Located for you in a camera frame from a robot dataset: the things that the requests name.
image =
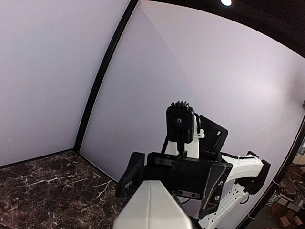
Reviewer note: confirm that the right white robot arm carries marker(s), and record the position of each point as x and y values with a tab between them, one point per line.
246	177

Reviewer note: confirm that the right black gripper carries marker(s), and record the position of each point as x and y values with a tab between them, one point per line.
188	177

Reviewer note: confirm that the black frame post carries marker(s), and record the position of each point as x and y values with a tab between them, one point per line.
277	178
101	74

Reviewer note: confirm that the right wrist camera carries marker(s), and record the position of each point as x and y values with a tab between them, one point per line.
184	131

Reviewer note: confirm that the white remote control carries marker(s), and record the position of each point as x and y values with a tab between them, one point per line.
152	207

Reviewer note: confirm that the left black frame post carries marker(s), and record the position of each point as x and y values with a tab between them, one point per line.
101	74

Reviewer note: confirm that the right black frame post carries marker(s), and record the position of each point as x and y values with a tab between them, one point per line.
277	178

